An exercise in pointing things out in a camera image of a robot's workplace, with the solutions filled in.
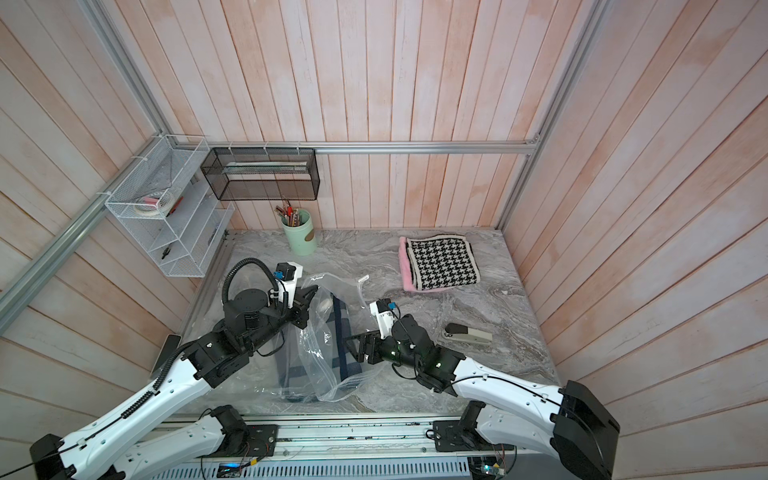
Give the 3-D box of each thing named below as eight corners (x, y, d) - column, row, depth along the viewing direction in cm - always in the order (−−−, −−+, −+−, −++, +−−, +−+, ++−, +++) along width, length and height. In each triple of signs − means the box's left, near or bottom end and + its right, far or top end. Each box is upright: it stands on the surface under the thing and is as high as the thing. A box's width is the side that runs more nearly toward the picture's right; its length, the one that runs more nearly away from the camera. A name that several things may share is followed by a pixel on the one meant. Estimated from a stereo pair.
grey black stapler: (444, 339, 93) (447, 332, 89) (444, 329, 95) (447, 321, 91) (488, 345, 92) (493, 338, 88) (486, 334, 94) (491, 327, 90)
